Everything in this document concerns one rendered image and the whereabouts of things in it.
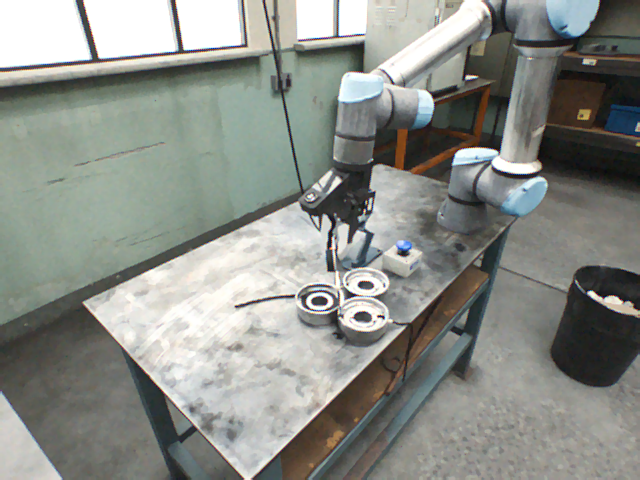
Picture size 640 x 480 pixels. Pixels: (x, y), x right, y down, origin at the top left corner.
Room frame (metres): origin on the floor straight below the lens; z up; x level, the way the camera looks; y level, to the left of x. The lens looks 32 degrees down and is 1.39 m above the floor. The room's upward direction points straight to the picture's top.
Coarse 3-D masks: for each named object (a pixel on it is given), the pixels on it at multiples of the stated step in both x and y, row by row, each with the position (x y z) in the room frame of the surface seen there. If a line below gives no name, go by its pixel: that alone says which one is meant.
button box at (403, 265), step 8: (392, 248) 0.86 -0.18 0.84; (384, 256) 0.83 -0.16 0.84; (392, 256) 0.82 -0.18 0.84; (400, 256) 0.82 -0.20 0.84; (408, 256) 0.82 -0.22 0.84; (416, 256) 0.82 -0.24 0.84; (384, 264) 0.83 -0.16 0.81; (392, 264) 0.82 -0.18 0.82; (400, 264) 0.80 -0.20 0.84; (408, 264) 0.79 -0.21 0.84; (416, 264) 0.82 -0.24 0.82; (400, 272) 0.80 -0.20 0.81; (408, 272) 0.80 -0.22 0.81
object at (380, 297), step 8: (352, 272) 0.77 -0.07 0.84; (360, 272) 0.77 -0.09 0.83; (368, 272) 0.77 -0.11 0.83; (376, 272) 0.77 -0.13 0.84; (344, 280) 0.73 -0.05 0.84; (360, 280) 0.74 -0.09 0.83; (368, 280) 0.74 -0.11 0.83; (384, 280) 0.74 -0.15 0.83; (344, 288) 0.71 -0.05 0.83; (360, 288) 0.74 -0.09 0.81; (368, 288) 0.74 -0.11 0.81; (376, 288) 0.71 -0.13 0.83; (384, 288) 0.71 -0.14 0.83; (352, 296) 0.69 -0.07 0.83; (368, 296) 0.67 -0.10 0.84; (376, 296) 0.68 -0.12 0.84; (384, 296) 0.69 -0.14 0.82
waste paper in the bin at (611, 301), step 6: (588, 294) 1.29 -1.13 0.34; (594, 294) 1.33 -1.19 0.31; (600, 300) 1.27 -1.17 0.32; (606, 300) 1.29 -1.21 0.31; (612, 300) 1.28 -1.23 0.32; (618, 300) 1.27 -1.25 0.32; (612, 306) 1.20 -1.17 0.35; (618, 306) 1.19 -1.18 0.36; (624, 306) 1.19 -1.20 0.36; (630, 306) 1.25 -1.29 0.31; (624, 312) 1.17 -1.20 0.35; (630, 312) 1.16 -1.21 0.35; (636, 312) 1.15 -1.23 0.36
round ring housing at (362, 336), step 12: (348, 300) 0.66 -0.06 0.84; (360, 300) 0.67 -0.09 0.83; (372, 300) 0.66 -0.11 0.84; (360, 312) 0.64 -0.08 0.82; (372, 312) 0.63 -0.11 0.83; (384, 312) 0.63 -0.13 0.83; (360, 324) 0.60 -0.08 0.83; (372, 324) 0.60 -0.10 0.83; (384, 324) 0.58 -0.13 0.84; (348, 336) 0.58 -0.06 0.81; (360, 336) 0.57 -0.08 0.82; (372, 336) 0.57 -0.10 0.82
